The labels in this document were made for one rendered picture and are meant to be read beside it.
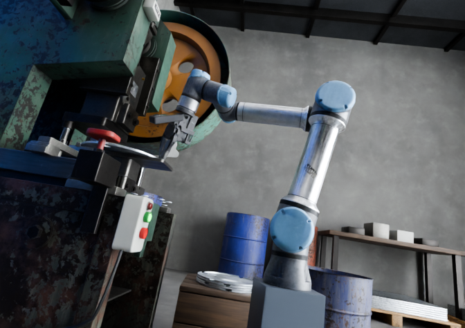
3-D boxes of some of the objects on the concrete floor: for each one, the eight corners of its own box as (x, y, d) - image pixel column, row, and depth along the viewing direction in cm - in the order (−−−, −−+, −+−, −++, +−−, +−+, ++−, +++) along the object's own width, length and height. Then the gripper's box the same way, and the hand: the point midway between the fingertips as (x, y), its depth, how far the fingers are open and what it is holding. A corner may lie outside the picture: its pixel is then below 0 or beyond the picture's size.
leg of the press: (150, 376, 109) (196, 158, 134) (140, 392, 98) (192, 151, 124) (-58, 329, 117) (23, 133, 143) (-89, 339, 106) (4, 124, 132)
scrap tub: (352, 363, 157) (355, 273, 171) (389, 405, 117) (389, 283, 131) (278, 348, 161) (287, 261, 175) (289, 384, 121) (299, 267, 135)
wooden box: (252, 360, 138) (261, 285, 148) (266, 405, 102) (277, 302, 112) (173, 347, 137) (187, 272, 147) (159, 388, 101) (179, 285, 111)
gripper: (202, 117, 102) (180, 170, 101) (190, 114, 109) (169, 164, 108) (183, 107, 97) (160, 163, 96) (172, 105, 104) (150, 158, 103)
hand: (160, 158), depth 100 cm, fingers closed
